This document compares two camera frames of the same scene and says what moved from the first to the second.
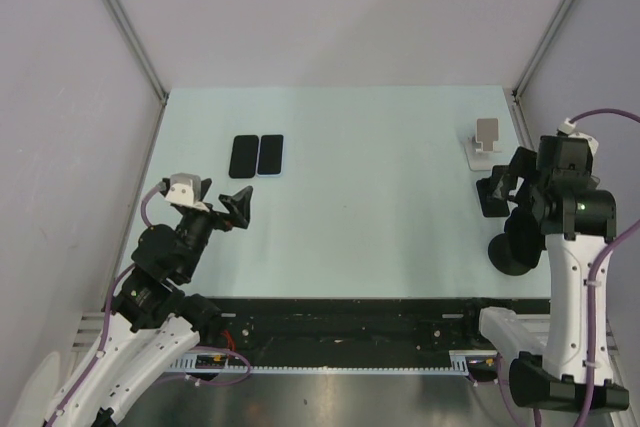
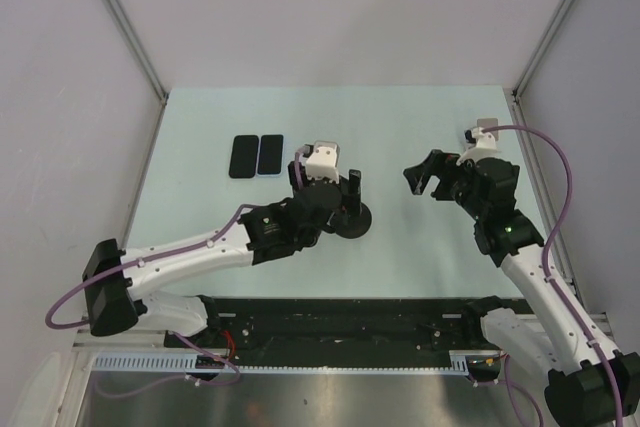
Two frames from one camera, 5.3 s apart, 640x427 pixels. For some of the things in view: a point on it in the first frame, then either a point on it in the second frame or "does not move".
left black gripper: x=239 y=206 → x=298 y=175
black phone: x=243 y=160 does not move
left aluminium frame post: x=124 y=23 does not move
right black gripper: x=523 y=165 → x=440 y=164
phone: x=270 y=155 does not move
